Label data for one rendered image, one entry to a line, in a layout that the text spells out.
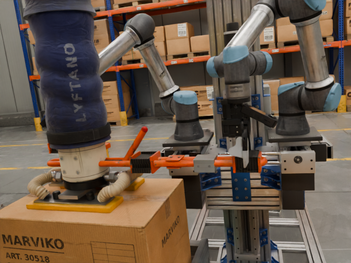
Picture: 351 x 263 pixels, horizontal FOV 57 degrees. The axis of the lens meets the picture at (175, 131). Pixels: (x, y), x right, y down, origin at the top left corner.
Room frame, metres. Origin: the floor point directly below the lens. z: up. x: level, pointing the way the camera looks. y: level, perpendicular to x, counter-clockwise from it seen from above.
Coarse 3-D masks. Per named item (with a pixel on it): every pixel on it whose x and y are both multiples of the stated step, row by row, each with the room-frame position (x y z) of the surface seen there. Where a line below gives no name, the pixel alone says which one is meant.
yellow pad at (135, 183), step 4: (136, 180) 1.23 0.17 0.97; (140, 180) 1.22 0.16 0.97; (144, 180) 1.25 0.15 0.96; (132, 184) 1.18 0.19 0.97; (136, 184) 1.18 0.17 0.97; (140, 184) 1.21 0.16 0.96; (64, 188) 1.26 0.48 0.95; (96, 188) 1.22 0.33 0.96; (100, 188) 1.21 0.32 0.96; (128, 188) 1.17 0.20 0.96; (132, 188) 1.16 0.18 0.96; (136, 188) 1.18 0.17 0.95
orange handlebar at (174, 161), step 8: (56, 160) 1.23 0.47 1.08; (160, 160) 1.05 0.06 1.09; (168, 160) 1.03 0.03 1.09; (176, 160) 1.02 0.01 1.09; (184, 160) 1.02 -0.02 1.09; (192, 160) 1.02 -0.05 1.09; (216, 160) 0.99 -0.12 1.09; (224, 160) 0.98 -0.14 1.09; (264, 160) 0.95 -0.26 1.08; (168, 168) 1.03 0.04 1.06; (176, 168) 1.02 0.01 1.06
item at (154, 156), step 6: (132, 156) 1.08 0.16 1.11; (138, 156) 1.11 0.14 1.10; (144, 156) 1.10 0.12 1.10; (150, 156) 1.10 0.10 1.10; (156, 156) 1.08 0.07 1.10; (132, 162) 1.06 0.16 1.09; (138, 162) 1.05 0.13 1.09; (144, 162) 1.04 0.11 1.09; (150, 162) 1.04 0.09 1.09; (132, 168) 1.06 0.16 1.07; (138, 168) 1.05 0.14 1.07; (144, 168) 1.04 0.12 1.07; (150, 168) 1.04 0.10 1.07; (156, 168) 1.07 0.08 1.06
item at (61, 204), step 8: (56, 192) 1.10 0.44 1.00; (88, 192) 1.07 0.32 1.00; (32, 200) 1.12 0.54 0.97; (40, 200) 1.10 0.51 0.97; (48, 200) 1.09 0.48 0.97; (56, 200) 1.08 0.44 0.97; (64, 200) 1.08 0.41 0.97; (72, 200) 1.07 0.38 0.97; (80, 200) 1.06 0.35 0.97; (88, 200) 1.05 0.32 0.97; (96, 200) 1.04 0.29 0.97; (112, 200) 1.04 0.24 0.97; (120, 200) 1.05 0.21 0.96; (32, 208) 1.08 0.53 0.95; (40, 208) 1.07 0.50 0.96; (48, 208) 1.06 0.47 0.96; (56, 208) 1.05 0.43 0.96; (64, 208) 1.04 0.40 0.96; (72, 208) 1.03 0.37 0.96; (80, 208) 1.02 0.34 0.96; (88, 208) 1.01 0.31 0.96; (96, 208) 1.00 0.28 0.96; (104, 208) 0.99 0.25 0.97; (112, 208) 1.00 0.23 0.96
